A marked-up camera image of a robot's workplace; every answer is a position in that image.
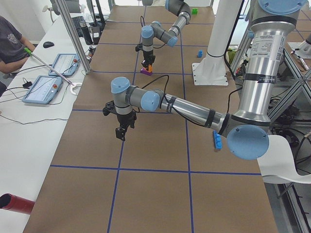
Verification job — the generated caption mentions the orange trapezoid block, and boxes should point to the orange trapezoid block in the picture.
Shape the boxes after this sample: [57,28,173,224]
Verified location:
[146,65,153,74]

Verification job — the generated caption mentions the purple trapezoid block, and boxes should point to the purple trapezoid block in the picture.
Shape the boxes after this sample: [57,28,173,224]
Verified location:
[140,68,153,76]

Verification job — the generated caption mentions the small blue single-stud block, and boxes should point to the small blue single-stud block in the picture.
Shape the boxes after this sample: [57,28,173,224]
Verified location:
[197,50,203,58]

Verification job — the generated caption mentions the black water bottle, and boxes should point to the black water bottle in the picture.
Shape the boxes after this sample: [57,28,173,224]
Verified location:
[80,20,93,45]

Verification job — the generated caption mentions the white tape roll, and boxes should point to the white tape roll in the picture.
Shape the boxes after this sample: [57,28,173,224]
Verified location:
[70,83,82,96]

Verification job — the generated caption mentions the green block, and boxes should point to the green block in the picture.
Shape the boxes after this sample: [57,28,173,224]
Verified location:
[191,8,198,15]

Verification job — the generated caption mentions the far blue teach pendant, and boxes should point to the far blue teach pendant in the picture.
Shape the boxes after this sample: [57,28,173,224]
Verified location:
[52,53,80,77]

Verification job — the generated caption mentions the blue teach pendant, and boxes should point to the blue teach pendant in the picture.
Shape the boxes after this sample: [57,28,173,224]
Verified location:
[22,75,63,104]
[52,53,80,77]

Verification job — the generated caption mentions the black keyboard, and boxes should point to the black keyboard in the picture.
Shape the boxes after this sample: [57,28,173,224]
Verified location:
[71,16,84,37]

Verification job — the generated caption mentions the long blue four-stud brick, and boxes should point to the long blue four-stud brick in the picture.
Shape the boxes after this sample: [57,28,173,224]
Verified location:
[213,130,223,150]

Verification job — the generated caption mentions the near blue teach pendant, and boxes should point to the near blue teach pendant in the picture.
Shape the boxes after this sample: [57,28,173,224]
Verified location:
[22,75,63,104]

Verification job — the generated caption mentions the black computer mouse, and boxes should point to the black computer mouse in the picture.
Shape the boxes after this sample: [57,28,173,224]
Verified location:
[43,41,54,49]

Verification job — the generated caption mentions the seated person grey shirt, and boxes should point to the seated person grey shirt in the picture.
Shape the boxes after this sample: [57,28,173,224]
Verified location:
[0,16,36,97]

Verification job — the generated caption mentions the red cylinder tube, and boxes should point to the red cylinder tube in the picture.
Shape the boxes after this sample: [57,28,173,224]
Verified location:
[0,193,35,215]

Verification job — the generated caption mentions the white paper sheet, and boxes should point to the white paper sheet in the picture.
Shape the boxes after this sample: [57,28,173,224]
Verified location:
[257,135,311,184]

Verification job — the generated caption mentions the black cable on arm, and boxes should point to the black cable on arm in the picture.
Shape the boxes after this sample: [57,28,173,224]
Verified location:
[140,74,209,127]

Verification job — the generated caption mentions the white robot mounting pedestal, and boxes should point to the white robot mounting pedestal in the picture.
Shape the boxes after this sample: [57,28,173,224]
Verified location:
[192,0,243,86]

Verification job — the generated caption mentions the aluminium frame post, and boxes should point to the aluminium frame post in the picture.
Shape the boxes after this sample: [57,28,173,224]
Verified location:
[55,0,91,74]

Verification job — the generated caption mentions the green handled grabber stick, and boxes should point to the green handled grabber stick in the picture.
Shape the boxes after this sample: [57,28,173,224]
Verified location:
[24,47,75,86]

